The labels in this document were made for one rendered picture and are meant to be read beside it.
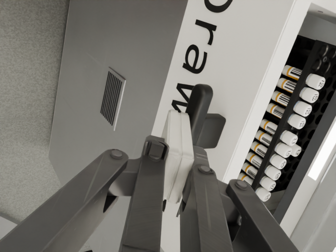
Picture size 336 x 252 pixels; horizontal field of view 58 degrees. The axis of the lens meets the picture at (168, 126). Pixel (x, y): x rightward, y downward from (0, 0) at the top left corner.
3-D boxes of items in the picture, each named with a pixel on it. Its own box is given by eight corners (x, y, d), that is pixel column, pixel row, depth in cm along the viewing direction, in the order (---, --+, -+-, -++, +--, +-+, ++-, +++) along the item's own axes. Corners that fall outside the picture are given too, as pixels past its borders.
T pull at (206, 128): (165, 168, 24) (174, 178, 23) (193, 80, 22) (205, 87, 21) (198, 165, 26) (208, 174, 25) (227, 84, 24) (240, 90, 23)
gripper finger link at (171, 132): (165, 202, 17) (152, 199, 16) (168, 146, 23) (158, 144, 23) (180, 155, 15) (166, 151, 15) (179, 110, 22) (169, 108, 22)
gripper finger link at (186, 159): (180, 155, 15) (195, 158, 15) (179, 110, 22) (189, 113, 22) (165, 202, 17) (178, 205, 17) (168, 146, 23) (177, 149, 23)
